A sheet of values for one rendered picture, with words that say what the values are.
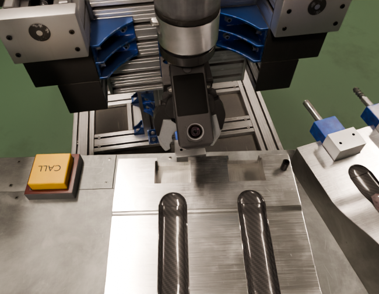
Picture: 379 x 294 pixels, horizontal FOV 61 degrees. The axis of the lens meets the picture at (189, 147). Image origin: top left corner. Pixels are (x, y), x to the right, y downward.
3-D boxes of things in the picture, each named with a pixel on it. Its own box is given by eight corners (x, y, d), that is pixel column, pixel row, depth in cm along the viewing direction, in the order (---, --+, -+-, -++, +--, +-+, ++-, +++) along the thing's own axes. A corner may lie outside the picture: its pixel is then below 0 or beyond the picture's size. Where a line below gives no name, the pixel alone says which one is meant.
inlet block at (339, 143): (290, 114, 62) (297, 94, 58) (312, 108, 63) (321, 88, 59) (328, 170, 55) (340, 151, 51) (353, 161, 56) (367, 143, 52)
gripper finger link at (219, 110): (228, 120, 53) (216, 83, 46) (230, 127, 52) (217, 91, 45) (201, 128, 54) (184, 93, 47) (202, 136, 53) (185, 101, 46)
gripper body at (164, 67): (206, 81, 54) (210, 14, 44) (216, 121, 49) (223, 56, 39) (160, 86, 53) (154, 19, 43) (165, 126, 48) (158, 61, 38)
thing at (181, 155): (170, 118, 65) (168, 100, 61) (195, 116, 66) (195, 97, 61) (177, 174, 58) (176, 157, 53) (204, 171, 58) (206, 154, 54)
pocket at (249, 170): (224, 168, 52) (225, 155, 49) (256, 167, 52) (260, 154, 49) (227, 193, 50) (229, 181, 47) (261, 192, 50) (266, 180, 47)
